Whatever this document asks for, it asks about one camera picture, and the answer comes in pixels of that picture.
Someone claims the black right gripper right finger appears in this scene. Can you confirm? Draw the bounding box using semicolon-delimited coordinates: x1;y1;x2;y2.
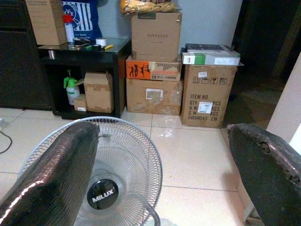
227;123;301;226

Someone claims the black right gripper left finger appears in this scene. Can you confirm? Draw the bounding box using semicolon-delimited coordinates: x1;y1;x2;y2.
0;121;100;226

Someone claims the white Milux standing fan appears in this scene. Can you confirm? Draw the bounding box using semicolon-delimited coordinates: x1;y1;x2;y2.
17;116;163;226

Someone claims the small cardboard box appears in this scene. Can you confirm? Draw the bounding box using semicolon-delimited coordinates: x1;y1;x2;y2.
73;94;87;112

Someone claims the white green pump sprayer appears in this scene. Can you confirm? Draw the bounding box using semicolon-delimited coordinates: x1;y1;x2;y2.
63;70;80;106

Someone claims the open-flap cardboard box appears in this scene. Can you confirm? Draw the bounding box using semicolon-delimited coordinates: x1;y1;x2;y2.
83;72;115;113

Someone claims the black-printed cardboard box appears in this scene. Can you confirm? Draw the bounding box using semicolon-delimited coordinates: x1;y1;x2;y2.
180;64;238;129

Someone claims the black cabinet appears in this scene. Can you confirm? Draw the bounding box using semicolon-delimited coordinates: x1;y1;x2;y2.
0;0;54;111

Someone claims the wide taped cardboard box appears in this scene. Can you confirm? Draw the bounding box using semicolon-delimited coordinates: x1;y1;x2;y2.
126;79;184;116

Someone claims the black side table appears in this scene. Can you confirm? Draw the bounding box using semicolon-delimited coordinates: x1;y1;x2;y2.
37;39;131;121

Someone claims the white green flat box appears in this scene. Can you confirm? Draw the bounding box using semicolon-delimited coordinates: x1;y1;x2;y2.
182;51;241;66

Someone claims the black flat box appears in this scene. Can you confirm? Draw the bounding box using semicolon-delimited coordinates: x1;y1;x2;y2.
185;43;236;54

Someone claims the orange printed audio box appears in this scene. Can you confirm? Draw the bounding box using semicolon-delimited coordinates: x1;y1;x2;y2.
126;56;183;82

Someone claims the white red spray can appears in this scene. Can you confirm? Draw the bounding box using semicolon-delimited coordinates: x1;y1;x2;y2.
63;14;75;43

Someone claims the tall plain cardboard box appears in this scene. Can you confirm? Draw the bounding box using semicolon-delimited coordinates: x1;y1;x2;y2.
24;0;68;46

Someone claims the blue white shopping bag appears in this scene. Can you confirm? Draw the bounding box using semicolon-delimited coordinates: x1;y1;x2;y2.
61;0;103;43

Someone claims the espresso cardboard box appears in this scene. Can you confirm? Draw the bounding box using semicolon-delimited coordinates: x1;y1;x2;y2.
131;11;183;62

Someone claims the yellow plastic bag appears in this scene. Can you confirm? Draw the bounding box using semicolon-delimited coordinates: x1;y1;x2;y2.
120;0;182;15

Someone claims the black floor cable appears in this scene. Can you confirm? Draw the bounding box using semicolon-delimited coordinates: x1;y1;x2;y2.
0;130;13;155

